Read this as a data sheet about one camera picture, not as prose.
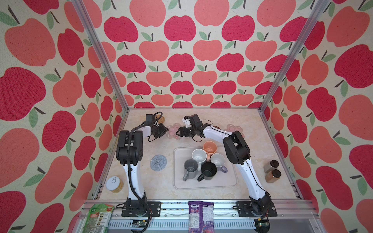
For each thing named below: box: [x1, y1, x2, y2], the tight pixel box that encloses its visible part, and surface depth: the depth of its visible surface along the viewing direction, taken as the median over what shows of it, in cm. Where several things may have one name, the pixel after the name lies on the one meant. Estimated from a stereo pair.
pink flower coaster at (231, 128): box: [223, 123, 245, 138], surface depth 110 cm
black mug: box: [197, 161, 218, 183], surface depth 82 cm
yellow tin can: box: [105, 176, 124, 194], surface depth 80 cm
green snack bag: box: [83, 203, 115, 233], surface depth 72 cm
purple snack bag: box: [188, 200, 215, 233], surface depth 72 cm
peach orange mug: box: [203, 140, 218, 162], surface depth 90 cm
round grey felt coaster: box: [150, 154, 168, 172], surface depth 92 cm
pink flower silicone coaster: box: [166, 122, 182, 140], surface depth 107 cm
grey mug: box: [183, 159, 199, 182], surface depth 83 cm
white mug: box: [191, 148, 208, 171], surface depth 88 cm
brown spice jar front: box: [264, 168, 282, 184], surface depth 79 cm
